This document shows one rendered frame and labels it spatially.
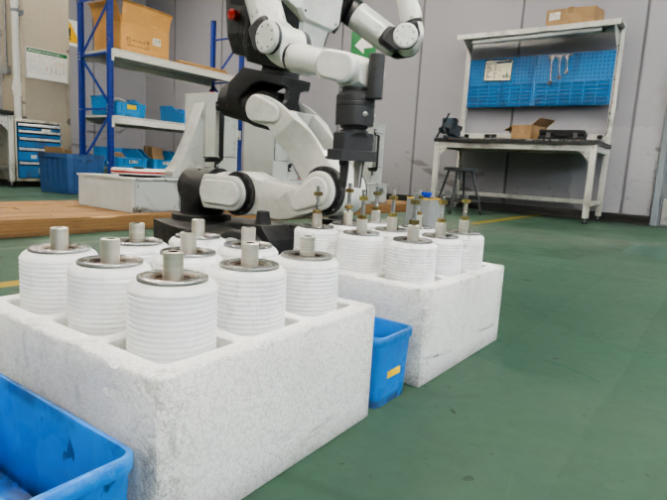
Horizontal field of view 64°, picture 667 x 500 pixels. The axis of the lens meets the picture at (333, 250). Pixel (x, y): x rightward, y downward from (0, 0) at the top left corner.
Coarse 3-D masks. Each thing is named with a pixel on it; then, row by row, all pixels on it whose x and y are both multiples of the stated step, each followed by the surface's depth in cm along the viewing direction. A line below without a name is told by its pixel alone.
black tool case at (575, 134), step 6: (540, 132) 516; (546, 132) 512; (552, 132) 511; (558, 132) 508; (564, 132) 506; (570, 132) 503; (576, 132) 501; (582, 132) 498; (540, 138) 516; (546, 138) 513; (552, 138) 511; (558, 138) 508; (564, 138) 506; (570, 138) 504; (576, 138) 501; (582, 138) 499
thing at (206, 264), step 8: (160, 256) 71; (216, 256) 73; (152, 264) 72; (160, 264) 70; (184, 264) 69; (192, 264) 70; (200, 264) 70; (208, 264) 71; (216, 264) 72; (208, 272) 71
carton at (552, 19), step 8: (568, 8) 512; (576, 8) 508; (584, 8) 503; (592, 8) 499; (552, 16) 522; (560, 16) 517; (568, 16) 513; (576, 16) 508; (584, 16) 503; (592, 16) 499; (600, 16) 510; (552, 24) 522; (560, 24) 517
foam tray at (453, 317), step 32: (352, 288) 101; (384, 288) 97; (416, 288) 93; (448, 288) 99; (480, 288) 112; (416, 320) 93; (448, 320) 101; (480, 320) 115; (416, 352) 94; (448, 352) 103; (416, 384) 95
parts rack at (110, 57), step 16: (80, 0) 554; (112, 0) 526; (80, 16) 559; (112, 16) 528; (80, 32) 562; (112, 32) 531; (80, 48) 562; (112, 48) 533; (80, 64) 564; (112, 64) 535; (128, 64) 610; (144, 64) 611; (160, 64) 578; (176, 64) 594; (224, 64) 693; (240, 64) 672; (80, 80) 566; (96, 80) 554; (112, 80) 538; (192, 80) 683; (208, 80) 704; (224, 80) 656; (80, 96) 569; (112, 96) 540; (80, 112) 571; (112, 112) 543; (80, 128) 574; (112, 128) 544; (144, 128) 637; (160, 128) 655; (176, 128) 606; (240, 128) 685; (80, 144) 577; (112, 144) 547; (240, 144) 689; (112, 160) 549; (240, 160) 693
